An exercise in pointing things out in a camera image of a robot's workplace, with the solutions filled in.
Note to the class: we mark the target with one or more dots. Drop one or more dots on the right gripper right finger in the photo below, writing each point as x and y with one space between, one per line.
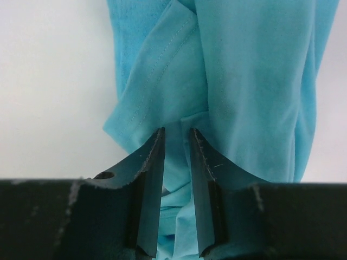
238 215

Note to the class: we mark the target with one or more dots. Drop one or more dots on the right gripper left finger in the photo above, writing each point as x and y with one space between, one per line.
116 214

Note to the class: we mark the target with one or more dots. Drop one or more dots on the light blue t shirt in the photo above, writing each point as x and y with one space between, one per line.
242 72

